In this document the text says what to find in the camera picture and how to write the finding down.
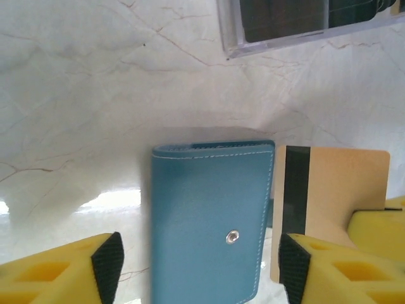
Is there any gold card black stripe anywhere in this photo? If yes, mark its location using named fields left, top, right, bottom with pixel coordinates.
left=270, top=144, right=391, bottom=284

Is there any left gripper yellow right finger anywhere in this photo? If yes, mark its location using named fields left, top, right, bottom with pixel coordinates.
left=278, top=232, right=405, bottom=304

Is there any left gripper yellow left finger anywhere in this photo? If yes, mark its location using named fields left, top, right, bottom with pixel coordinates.
left=0, top=231, right=125, bottom=304

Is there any clear acrylic card stand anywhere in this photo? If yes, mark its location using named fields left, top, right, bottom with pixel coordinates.
left=216, top=0, right=405, bottom=61

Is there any grey card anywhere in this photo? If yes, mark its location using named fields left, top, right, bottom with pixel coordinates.
left=239, top=0, right=328, bottom=44

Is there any blue leather card holder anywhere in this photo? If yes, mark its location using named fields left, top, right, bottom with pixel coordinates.
left=150, top=139, right=276, bottom=304

